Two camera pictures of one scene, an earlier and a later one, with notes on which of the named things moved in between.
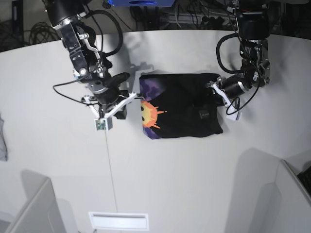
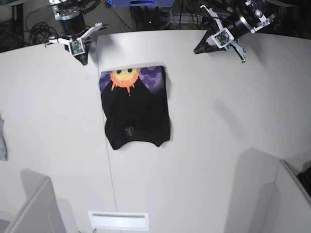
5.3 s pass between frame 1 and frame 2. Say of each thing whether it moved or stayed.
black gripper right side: moved
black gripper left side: moved
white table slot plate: stayed
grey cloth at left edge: stayed
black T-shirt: moved
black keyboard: stayed
